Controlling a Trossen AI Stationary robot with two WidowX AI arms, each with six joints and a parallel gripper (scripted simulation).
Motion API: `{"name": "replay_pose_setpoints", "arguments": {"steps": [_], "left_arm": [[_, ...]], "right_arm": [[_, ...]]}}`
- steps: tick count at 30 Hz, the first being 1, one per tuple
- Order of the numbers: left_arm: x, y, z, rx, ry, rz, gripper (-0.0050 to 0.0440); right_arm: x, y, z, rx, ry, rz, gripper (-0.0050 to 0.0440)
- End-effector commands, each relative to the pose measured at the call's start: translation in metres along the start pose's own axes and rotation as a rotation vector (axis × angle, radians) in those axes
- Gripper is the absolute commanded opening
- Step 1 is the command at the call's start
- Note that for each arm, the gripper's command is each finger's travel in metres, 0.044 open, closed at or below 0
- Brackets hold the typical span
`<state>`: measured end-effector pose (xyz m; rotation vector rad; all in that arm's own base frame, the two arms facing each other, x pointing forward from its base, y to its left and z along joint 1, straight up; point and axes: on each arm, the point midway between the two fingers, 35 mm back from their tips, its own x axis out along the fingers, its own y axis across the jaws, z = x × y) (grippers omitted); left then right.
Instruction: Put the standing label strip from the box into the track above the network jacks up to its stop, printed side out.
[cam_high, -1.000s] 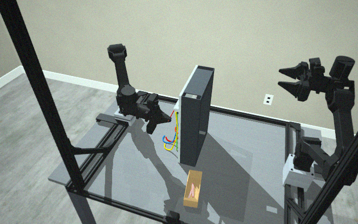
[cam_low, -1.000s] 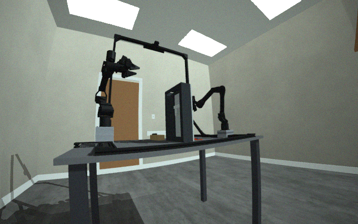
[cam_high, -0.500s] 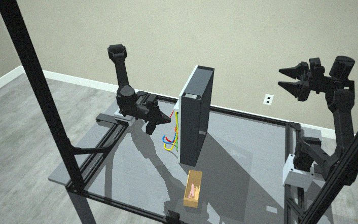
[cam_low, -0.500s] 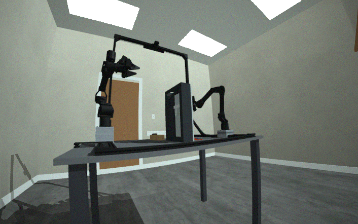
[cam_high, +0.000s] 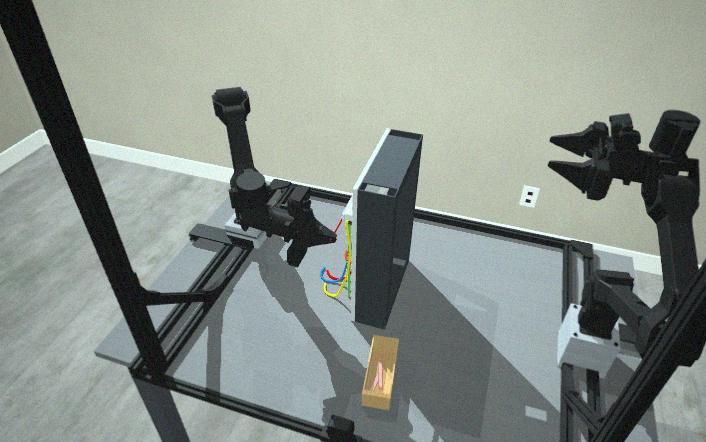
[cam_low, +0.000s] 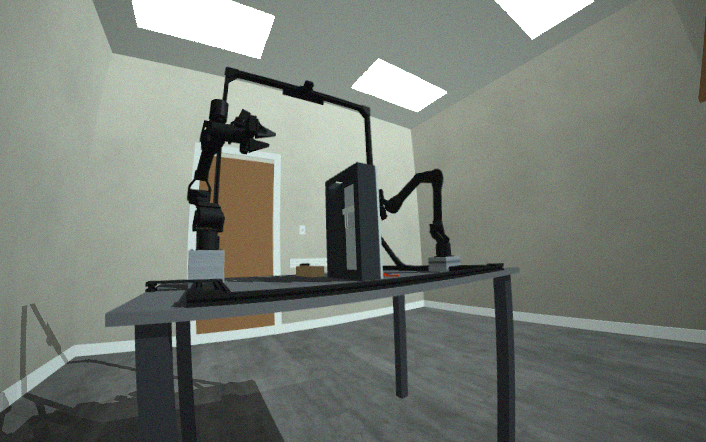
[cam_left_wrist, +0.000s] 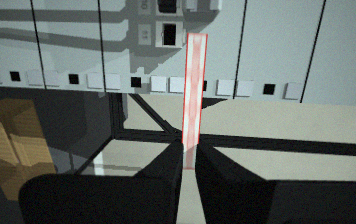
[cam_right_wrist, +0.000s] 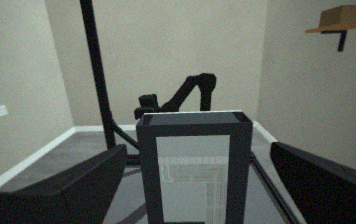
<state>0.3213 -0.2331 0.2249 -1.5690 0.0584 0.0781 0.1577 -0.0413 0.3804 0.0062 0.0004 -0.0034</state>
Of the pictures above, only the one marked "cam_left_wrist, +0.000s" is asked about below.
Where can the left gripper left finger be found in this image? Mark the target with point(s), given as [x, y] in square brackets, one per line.
[107, 199]

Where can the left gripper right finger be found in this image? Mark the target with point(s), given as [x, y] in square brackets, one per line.
[232, 194]

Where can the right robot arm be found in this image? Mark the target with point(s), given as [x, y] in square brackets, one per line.
[210, 101]

